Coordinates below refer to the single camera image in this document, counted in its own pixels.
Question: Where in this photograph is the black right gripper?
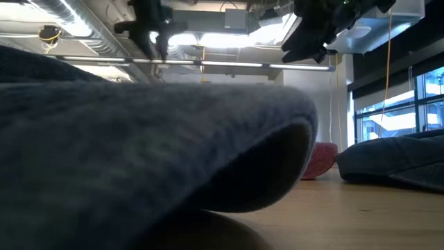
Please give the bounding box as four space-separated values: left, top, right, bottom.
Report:
280 0 397 65

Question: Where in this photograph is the thin yellow hanging cable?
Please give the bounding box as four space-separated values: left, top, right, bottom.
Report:
334 53 343 151

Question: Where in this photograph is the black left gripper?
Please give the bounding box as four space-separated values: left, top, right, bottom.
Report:
114 0 189 60

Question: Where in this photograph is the large dark blue hat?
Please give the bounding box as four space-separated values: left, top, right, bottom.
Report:
0 44 318 250

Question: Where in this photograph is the pink knit hat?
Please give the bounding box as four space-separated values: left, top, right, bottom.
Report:
300 141 339 181

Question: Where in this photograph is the white ceiling air unit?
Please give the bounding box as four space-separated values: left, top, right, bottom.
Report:
325 0 426 55

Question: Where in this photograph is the large window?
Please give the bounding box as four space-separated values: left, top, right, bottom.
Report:
353 65 444 144

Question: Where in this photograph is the silver ventilation duct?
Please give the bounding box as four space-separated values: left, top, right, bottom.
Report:
29 0 126 58

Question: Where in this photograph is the long linear ceiling light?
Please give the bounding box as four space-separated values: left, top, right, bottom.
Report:
54 54 336 72

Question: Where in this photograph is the black ceiling device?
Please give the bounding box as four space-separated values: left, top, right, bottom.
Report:
37 24 63 55

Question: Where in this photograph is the grey ceiling box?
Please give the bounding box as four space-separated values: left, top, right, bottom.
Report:
224 8 248 31

